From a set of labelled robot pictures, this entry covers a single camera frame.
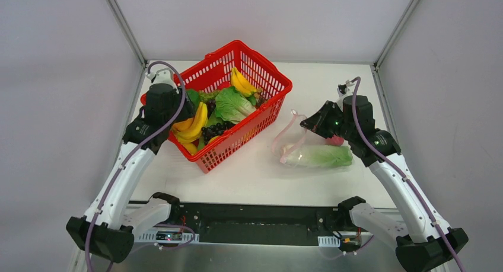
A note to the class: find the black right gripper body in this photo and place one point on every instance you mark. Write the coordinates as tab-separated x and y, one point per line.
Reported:
321	120

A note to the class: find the red apple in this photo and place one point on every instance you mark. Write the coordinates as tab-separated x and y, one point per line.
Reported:
335	141

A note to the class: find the green napa cabbage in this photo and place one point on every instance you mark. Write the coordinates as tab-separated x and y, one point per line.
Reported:
317	156

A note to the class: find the clear zip top bag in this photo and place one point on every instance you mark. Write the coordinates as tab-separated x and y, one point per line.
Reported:
297	147

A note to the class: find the red plastic shopping basket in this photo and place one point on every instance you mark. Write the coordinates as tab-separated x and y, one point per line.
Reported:
214	70

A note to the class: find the dark purple grape bunch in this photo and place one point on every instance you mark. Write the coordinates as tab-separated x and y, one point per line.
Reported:
218	129

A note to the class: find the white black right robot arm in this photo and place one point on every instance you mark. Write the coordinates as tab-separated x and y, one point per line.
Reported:
425	240

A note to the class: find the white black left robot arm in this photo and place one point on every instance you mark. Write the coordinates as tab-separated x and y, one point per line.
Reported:
105	230

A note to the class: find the yellow banana bunch back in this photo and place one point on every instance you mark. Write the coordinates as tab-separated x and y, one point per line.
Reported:
241	84

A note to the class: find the yellow banana bunch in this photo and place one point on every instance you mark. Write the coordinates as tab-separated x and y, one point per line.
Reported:
241	84
194	131

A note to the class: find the green lettuce leaf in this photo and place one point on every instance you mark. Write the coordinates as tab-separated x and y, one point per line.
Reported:
231	106

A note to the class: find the yellow banana bunch front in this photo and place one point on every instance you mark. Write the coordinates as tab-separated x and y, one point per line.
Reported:
194	131

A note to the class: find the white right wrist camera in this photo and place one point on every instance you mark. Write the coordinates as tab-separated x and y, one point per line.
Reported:
345	90

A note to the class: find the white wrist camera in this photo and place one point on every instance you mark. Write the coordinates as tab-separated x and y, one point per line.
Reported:
345	90
162	81

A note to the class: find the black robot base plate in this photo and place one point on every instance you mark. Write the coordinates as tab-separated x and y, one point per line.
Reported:
204	223

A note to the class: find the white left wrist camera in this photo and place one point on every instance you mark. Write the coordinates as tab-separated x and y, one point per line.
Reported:
162	81

